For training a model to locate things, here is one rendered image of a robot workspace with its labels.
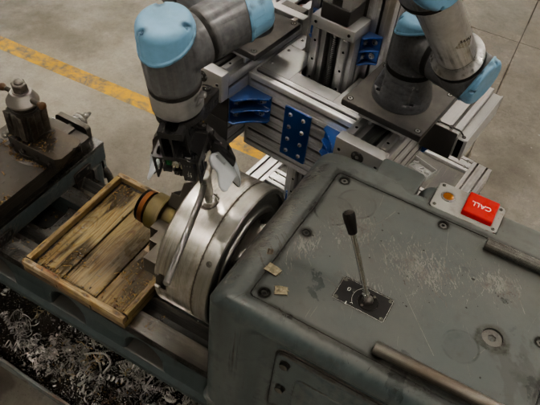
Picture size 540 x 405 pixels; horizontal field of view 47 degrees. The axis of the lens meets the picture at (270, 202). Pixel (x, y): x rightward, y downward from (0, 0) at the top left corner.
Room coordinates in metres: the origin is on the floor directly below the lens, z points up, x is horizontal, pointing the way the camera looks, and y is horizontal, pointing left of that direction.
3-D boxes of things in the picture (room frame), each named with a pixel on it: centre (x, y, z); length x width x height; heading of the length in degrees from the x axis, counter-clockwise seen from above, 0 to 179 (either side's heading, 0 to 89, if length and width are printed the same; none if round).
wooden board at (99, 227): (0.94, 0.35, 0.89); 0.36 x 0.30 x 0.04; 155
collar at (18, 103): (1.15, 0.63, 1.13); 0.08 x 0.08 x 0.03
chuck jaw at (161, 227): (0.77, 0.20, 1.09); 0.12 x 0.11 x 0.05; 155
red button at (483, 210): (0.84, -0.40, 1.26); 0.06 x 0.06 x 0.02; 65
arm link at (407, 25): (1.30, -0.30, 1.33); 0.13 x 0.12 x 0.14; 45
